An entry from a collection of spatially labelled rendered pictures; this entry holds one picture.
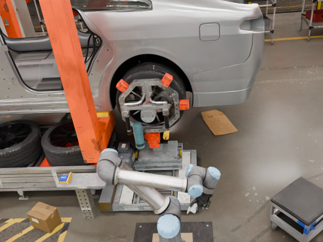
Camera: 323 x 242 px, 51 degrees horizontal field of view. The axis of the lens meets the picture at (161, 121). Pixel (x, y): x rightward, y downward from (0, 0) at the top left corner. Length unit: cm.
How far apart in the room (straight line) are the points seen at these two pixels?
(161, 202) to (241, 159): 161
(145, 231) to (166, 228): 46
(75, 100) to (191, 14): 118
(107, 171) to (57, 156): 142
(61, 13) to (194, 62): 121
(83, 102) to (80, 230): 120
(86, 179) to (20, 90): 114
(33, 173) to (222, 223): 184
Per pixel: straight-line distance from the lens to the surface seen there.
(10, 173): 361
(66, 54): 259
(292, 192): 297
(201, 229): 269
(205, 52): 299
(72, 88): 270
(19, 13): 746
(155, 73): 300
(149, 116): 295
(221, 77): 309
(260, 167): 369
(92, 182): 299
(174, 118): 311
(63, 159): 341
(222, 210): 322
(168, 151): 353
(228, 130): 420
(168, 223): 230
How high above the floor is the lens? 237
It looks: 32 degrees down
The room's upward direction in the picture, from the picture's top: 7 degrees counter-clockwise
